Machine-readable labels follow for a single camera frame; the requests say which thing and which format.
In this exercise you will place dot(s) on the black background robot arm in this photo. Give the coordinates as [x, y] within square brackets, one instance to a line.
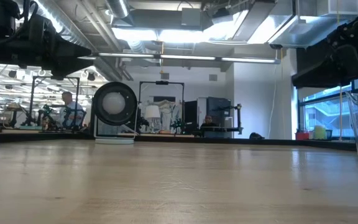
[238, 118]

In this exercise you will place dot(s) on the yellow green container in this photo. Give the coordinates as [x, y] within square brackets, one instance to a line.
[320, 132]

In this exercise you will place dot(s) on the dark cabinet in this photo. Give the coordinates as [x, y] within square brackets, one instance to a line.
[218, 112]

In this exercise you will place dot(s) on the red box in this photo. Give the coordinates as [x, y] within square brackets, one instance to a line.
[302, 136]

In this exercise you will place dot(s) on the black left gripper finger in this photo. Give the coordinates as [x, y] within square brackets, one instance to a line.
[70, 54]

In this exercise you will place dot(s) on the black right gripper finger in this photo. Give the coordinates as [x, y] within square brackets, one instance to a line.
[334, 70]

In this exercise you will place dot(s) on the black gantry frame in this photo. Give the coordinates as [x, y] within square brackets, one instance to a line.
[33, 102]
[162, 82]

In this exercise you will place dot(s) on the long ceiling light bar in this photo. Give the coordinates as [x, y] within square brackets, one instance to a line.
[188, 57]

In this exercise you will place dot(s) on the person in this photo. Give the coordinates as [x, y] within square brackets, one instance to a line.
[70, 112]
[208, 123]

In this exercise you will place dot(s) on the black dome object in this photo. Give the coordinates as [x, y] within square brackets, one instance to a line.
[256, 136]

